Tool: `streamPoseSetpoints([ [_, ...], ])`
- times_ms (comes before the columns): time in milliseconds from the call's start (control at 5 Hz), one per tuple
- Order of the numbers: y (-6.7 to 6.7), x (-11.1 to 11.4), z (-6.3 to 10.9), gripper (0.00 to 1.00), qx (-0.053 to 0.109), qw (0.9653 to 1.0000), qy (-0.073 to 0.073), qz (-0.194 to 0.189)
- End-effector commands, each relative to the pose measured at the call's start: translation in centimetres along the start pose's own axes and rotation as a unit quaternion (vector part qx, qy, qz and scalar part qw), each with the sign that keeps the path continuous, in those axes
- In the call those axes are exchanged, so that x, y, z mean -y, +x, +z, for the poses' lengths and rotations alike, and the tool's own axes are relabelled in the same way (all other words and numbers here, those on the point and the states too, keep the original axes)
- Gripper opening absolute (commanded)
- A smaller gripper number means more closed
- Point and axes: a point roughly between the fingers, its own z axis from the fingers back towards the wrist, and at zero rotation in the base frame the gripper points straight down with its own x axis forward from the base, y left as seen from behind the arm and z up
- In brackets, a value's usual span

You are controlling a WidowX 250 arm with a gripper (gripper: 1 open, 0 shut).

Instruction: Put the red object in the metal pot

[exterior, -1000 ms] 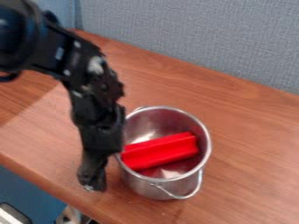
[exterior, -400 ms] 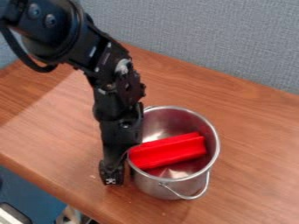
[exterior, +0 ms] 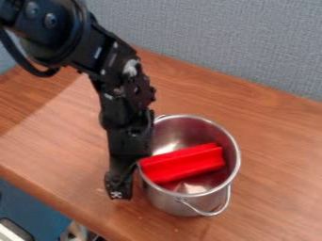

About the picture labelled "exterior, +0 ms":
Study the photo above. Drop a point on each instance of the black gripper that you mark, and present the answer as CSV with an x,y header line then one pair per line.
x,y
129,145

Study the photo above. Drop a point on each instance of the red plastic block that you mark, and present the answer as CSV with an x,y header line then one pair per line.
x,y
183,163

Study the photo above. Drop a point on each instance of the stainless steel pot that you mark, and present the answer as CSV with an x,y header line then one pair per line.
x,y
201,195

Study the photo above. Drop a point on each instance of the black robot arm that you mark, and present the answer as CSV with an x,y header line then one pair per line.
x,y
50,34

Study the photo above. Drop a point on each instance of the grey device under table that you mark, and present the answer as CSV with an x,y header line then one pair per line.
x,y
11,232

